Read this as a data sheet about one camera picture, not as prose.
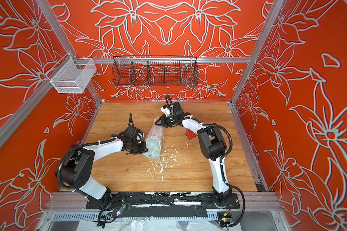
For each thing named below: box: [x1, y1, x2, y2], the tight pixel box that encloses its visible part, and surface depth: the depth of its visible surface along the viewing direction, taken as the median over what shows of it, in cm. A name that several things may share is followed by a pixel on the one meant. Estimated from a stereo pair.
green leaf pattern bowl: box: [141, 137, 161, 155], surface depth 89 cm
